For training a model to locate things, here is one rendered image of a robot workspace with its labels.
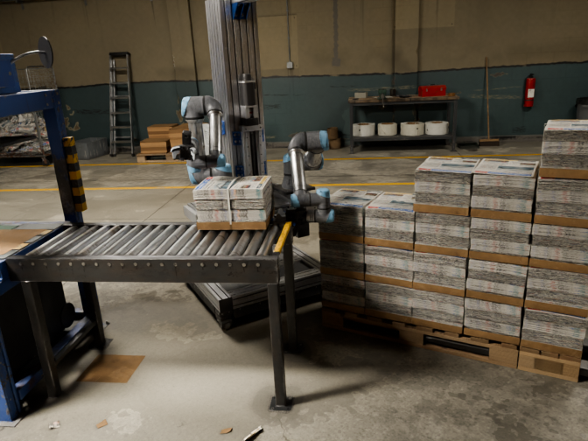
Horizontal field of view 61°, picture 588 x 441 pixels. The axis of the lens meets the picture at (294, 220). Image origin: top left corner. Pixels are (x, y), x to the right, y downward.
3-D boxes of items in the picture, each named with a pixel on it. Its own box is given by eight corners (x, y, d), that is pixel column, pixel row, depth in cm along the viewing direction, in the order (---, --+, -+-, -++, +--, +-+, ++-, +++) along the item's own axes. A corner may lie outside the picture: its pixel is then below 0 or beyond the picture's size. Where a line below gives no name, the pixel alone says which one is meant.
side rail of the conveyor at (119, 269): (280, 279, 234) (278, 255, 231) (278, 283, 229) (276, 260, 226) (17, 276, 252) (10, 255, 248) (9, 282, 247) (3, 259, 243)
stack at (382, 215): (344, 300, 356) (341, 186, 330) (523, 334, 303) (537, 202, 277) (320, 326, 324) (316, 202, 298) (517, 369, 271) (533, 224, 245)
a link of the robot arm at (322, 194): (311, 192, 274) (311, 211, 277) (331, 190, 274) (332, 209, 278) (309, 188, 281) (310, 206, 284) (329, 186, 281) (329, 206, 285)
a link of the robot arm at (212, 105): (225, 102, 311) (226, 171, 291) (207, 103, 310) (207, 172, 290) (223, 90, 300) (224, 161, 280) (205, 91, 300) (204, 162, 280)
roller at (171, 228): (178, 232, 284) (177, 223, 282) (144, 265, 240) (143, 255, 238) (169, 232, 285) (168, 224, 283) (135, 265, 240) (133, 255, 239)
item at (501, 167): (483, 159, 283) (483, 157, 283) (539, 162, 270) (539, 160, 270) (472, 174, 252) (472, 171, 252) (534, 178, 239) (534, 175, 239)
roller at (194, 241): (211, 232, 281) (210, 223, 280) (184, 265, 237) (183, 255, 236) (202, 232, 282) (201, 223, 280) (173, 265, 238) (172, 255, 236)
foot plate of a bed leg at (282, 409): (296, 395, 260) (296, 393, 259) (292, 414, 246) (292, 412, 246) (270, 394, 261) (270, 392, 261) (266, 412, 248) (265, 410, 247)
